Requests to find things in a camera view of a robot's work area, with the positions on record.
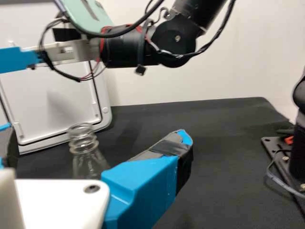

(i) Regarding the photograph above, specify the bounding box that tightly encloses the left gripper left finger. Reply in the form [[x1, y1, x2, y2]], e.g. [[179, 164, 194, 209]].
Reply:
[[0, 123, 19, 169]]

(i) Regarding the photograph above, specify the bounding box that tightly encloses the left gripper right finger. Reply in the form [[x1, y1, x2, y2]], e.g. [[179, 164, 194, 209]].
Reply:
[[101, 129, 194, 229]]

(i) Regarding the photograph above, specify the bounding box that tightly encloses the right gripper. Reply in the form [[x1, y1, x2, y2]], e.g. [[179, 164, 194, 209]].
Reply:
[[0, 39, 101, 73]]

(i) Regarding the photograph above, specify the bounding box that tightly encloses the incubator door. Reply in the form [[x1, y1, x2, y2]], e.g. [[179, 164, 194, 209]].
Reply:
[[0, 3, 113, 155]]

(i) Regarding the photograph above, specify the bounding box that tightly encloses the clear flask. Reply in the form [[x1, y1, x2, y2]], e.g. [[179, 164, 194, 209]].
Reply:
[[68, 122, 112, 180]]

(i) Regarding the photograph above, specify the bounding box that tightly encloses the right wrist camera phone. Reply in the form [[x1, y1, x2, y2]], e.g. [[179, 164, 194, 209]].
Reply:
[[52, 0, 115, 42]]

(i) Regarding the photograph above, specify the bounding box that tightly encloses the grey cable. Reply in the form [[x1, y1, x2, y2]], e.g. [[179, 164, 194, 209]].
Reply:
[[264, 157, 305, 200]]

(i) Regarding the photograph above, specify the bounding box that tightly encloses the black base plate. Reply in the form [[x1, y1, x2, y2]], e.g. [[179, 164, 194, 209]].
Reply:
[[261, 135, 305, 193]]

